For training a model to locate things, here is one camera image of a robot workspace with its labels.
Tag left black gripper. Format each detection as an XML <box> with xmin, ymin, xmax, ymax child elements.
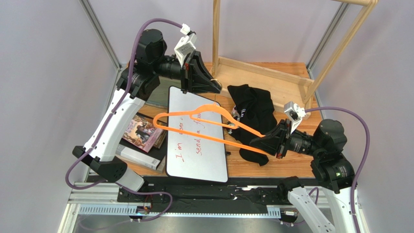
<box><xmin>151</xmin><ymin>50</ymin><xmax>221</xmax><ymax>95</ymax></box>

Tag black floral t shirt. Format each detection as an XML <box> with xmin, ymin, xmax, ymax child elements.
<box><xmin>227</xmin><ymin>84</ymin><xmax>277</xmax><ymax>166</ymax></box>

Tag orange plastic hanger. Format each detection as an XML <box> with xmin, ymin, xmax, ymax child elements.
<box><xmin>153</xmin><ymin>103</ymin><xmax>269</xmax><ymax>156</ymax></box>

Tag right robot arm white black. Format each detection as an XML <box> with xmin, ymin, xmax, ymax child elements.
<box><xmin>250</xmin><ymin>119</ymin><xmax>364</xmax><ymax>233</ymax></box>

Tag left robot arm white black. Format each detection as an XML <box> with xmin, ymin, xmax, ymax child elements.
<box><xmin>72</xmin><ymin>28</ymin><xmax>222</xmax><ymax>191</ymax></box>

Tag grey transparent plastic bin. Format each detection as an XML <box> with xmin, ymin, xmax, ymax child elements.
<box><xmin>146</xmin><ymin>77</ymin><xmax>172</xmax><ymax>108</ymax></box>

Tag wooden clothes rack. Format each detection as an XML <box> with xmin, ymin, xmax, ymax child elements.
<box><xmin>211</xmin><ymin>0</ymin><xmax>378</xmax><ymax>112</ymax></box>

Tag illustrated book on top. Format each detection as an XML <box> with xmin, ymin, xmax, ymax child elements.
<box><xmin>120</xmin><ymin>113</ymin><xmax>167</xmax><ymax>152</ymax></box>

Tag whiteboard with red writing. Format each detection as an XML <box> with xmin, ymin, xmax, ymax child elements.
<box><xmin>166</xmin><ymin>86</ymin><xmax>228</xmax><ymax>183</ymax></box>

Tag black white book stack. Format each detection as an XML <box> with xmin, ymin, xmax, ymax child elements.
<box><xmin>116</xmin><ymin>132</ymin><xmax>167</xmax><ymax>173</ymax></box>

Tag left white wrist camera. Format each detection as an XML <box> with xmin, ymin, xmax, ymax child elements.
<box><xmin>174</xmin><ymin>24</ymin><xmax>198</xmax><ymax>67</ymax></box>

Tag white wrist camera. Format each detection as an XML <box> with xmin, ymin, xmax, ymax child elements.
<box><xmin>284</xmin><ymin>101</ymin><xmax>307</xmax><ymax>134</ymax></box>
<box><xmin>174</xmin><ymin>24</ymin><xmax>198</xmax><ymax>67</ymax></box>

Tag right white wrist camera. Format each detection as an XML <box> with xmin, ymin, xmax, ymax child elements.
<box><xmin>284</xmin><ymin>101</ymin><xmax>307</xmax><ymax>134</ymax></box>

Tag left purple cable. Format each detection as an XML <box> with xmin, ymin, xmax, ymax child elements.
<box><xmin>65</xmin><ymin>18</ymin><xmax>185</xmax><ymax>191</ymax></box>

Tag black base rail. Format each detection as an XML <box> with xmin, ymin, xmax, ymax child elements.
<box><xmin>117</xmin><ymin>176</ymin><xmax>293</xmax><ymax>214</ymax></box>

